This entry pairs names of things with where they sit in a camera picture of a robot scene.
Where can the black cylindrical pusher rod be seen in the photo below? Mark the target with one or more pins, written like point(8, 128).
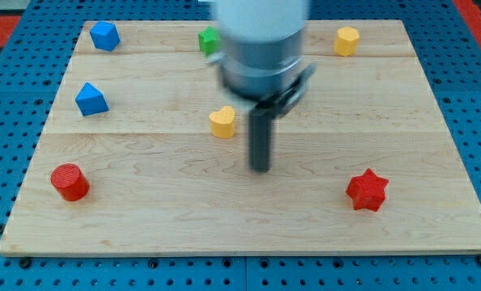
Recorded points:
point(260, 121)

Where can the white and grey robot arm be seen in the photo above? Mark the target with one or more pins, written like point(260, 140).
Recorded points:
point(260, 63)

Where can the yellow heart block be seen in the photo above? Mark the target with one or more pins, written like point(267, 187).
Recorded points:
point(222, 122)

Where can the green star block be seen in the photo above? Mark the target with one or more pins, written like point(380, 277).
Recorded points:
point(209, 40)

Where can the yellow hexagon block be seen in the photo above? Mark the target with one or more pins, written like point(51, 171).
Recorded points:
point(346, 41)

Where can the light wooden board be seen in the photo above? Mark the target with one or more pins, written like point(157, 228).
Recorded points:
point(162, 185)

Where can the red star block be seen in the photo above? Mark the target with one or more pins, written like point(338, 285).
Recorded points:
point(367, 191)

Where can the blue triangular block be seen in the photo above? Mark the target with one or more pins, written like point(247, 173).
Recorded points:
point(90, 100)

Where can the blue cube block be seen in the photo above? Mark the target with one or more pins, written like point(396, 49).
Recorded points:
point(105, 36)

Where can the red cylinder block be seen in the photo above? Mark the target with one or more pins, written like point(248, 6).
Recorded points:
point(70, 182)

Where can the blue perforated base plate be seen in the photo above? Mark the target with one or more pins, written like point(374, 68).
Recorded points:
point(34, 61)

